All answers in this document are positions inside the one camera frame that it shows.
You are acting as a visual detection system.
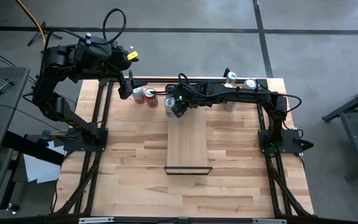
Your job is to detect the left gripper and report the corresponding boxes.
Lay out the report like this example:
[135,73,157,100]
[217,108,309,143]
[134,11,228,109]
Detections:
[112,46,148,88]

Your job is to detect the red Fanta can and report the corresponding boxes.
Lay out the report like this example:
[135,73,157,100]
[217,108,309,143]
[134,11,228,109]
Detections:
[144,88,159,109]

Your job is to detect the silver and blue tall can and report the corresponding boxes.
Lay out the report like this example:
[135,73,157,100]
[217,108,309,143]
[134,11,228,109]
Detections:
[163,96,177,118]
[224,101,238,113]
[224,70,239,88]

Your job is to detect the black tripod stand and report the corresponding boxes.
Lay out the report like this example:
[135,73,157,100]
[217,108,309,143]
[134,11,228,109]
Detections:
[26,21,64,47]

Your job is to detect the black metal beam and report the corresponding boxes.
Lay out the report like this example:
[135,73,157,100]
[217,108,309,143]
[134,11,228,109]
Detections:
[1,130,65,166]

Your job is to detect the white paper sheets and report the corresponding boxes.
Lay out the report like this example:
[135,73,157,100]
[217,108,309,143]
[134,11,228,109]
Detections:
[23,139,67,184]

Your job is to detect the black caster wheel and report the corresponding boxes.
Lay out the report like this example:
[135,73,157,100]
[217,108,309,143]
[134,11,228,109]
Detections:
[6,202,21,214]

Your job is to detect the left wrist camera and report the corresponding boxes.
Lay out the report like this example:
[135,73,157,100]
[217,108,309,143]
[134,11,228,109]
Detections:
[117,74,134,100]

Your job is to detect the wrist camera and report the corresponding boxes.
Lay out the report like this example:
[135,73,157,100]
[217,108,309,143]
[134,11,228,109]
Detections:
[172,101,188,119]
[117,74,134,100]

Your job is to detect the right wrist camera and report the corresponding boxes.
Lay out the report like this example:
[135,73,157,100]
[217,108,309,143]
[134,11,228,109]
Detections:
[172,101,188,119]

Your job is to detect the wooden shelf black metal frame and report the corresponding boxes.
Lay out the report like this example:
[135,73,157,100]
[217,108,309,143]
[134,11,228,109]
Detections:
[163,83,213,175]

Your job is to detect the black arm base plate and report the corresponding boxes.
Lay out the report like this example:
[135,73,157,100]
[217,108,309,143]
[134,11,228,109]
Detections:
[63,127,109,152]
[258,129,304,155]

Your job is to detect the yellow extension cord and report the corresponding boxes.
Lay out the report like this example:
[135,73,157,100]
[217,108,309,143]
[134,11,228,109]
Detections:
[14,0,47,44]

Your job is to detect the black aluminium rig frame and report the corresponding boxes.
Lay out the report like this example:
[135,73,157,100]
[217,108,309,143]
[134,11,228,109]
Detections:
[50,76,316,224]

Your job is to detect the silver metal bracket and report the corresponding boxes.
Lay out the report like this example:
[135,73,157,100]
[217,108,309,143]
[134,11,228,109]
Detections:
[78,217,114,224]
[252,218,287,224]

